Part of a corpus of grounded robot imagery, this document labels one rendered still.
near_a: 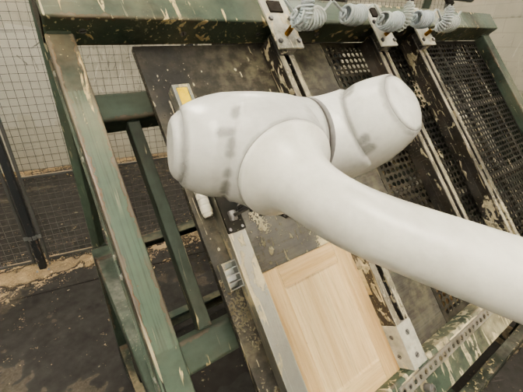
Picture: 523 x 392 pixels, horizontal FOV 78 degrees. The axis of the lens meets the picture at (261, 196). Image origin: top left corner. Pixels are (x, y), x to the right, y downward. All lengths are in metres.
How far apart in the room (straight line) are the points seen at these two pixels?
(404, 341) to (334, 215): 0.84
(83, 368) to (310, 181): 2.23
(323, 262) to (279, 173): 0.70
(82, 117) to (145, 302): 0.42
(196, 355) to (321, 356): 0.32
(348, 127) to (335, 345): 0.70
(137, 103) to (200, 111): 0.67
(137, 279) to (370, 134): 0.54
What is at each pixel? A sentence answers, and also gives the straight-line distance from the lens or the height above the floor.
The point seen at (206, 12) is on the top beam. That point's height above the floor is 1.81.
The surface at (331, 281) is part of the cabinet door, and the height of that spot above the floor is 1.13.
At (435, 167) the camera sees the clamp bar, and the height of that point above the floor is 1.31.
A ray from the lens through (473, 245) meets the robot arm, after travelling 0.26.
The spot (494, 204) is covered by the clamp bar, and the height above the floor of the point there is 1.14.
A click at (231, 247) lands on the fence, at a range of 0.81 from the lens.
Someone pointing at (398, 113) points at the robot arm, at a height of 1.68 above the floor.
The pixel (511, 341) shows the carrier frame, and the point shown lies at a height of 0.18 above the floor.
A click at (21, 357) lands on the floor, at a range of 2.64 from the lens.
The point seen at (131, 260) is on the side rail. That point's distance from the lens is 0.74.
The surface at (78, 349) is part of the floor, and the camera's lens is 2.51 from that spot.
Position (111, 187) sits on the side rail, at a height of 1.46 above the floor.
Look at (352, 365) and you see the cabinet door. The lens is 1.01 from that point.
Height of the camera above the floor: 1.75
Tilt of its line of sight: 26 degrees down
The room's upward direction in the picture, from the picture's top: straight up
